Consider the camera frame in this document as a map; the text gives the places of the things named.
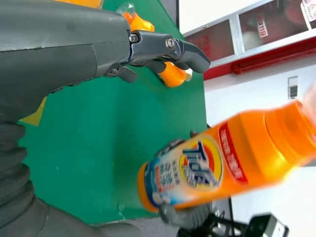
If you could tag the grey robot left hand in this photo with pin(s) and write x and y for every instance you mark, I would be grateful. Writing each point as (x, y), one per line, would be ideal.
(62, 42)

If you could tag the orange detergent bottle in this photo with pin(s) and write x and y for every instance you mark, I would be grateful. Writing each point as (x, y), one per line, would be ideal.
(246, 150)
(173, 77)

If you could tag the green table mat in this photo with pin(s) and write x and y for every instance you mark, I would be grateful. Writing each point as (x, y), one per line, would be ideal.
(99, 147)

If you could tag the white cabinet with red panels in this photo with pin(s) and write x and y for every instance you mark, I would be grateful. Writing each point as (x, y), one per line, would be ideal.
(271, 19)

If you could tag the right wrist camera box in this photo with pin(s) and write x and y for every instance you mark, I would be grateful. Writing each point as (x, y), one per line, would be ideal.
(268, 227)

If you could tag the grey wall outlet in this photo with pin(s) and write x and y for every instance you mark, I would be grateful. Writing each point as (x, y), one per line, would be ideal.
(292, 87)

